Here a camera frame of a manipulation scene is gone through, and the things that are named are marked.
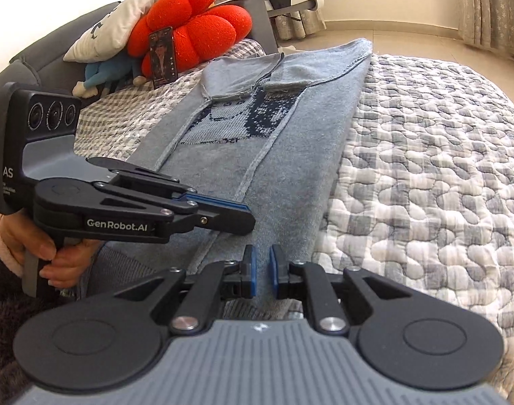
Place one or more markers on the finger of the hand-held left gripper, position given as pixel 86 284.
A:
pixel 214 203
pixel 223 221

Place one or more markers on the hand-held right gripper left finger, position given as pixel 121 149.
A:
pixel 250 270

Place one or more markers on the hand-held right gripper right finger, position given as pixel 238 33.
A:
pixel 276 270

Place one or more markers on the grey knit sweater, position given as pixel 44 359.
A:
pixel 290 156

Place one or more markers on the person's left hand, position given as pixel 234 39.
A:
pixel 67 270

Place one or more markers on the blue plush toy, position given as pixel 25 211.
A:
pixel 109 69

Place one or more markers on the black smartphone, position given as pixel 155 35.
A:
pixel 163 59

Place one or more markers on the white printed pillow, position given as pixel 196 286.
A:
pixel 113 21

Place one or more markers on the red flower cushion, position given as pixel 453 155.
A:
pixel 197 29

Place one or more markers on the short star patterned cloth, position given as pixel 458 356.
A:
pixel 303 25

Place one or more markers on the beige star curtain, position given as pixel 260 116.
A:
pixel 489 8

